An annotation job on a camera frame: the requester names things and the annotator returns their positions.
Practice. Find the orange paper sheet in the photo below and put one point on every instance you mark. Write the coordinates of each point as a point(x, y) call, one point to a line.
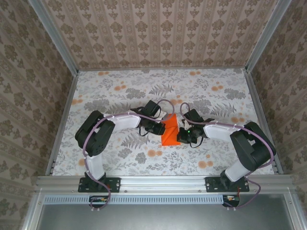
point(170, 134)

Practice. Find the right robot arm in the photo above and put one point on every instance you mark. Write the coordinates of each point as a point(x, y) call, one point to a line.
point(236, 171)

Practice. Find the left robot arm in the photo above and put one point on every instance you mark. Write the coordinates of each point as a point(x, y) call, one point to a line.
point(94, 165)

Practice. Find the small connector board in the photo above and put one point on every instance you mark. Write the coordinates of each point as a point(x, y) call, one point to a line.
point(230, 198)
point(98, 200)

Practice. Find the grey metal panel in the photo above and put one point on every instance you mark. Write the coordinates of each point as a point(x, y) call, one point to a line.
point(163, 218)

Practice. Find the aluminium extrusion mounting rail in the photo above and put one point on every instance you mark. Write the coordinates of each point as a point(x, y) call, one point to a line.
point(163, 183)

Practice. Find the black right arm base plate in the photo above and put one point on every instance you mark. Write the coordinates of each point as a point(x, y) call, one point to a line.
point(211, 185)

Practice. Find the aluminium table edge rail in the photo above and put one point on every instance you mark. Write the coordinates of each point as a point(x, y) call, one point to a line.
point(63, 119)
point(163, 69)
point(257, 105)

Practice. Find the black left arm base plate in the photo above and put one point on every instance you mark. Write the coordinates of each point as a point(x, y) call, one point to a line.
point(115, 184)

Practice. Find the aluminium frame bar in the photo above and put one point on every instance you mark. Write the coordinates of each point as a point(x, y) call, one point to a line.
point(32, 210)
point(291, 208)

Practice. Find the aluminium frame post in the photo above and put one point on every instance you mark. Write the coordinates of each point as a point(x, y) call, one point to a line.
point(267, 33)
point(53, 33)

